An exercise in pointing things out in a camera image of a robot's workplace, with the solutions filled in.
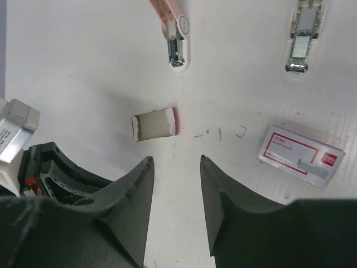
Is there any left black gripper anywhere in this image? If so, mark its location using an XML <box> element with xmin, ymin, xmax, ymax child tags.
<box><xmin>18</xmin><ymin>142</ymin><xmax>112</xmax><ymax>205</ymax></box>

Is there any red white staple box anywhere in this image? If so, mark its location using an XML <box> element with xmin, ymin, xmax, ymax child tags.
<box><xmin>258</xmin><ymin>125</ymin><xmax>346</xmax><ymax>190</ymax></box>

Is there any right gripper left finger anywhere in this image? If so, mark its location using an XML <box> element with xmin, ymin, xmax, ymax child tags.
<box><xmin>1</xmin><ymin>156</ymin><xmax>155</xmax><ymax>267</ymax></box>

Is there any pink mini stapler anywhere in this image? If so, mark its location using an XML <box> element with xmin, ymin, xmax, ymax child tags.
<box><xmin>150</xmin><ymin>0</ymin><xmax>191</xmax><ymax>73</ymax></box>

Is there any white mini stapler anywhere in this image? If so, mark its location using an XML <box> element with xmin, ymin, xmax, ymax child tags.
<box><xmin>282</xmin><ymin>1</ymin><xmax>330</xmax><ymax>83</ymax></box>

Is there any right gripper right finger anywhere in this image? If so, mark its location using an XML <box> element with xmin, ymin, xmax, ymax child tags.
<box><xmin>200</xmin><ymin>156</ymin><xmax>356</xmax><ymax>267</ymax></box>

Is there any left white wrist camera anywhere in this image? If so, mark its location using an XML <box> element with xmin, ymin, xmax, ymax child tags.
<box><xmin>1</xmin><ymin>99</ymin><xmax>40</xmax><ymax>197</ymax></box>

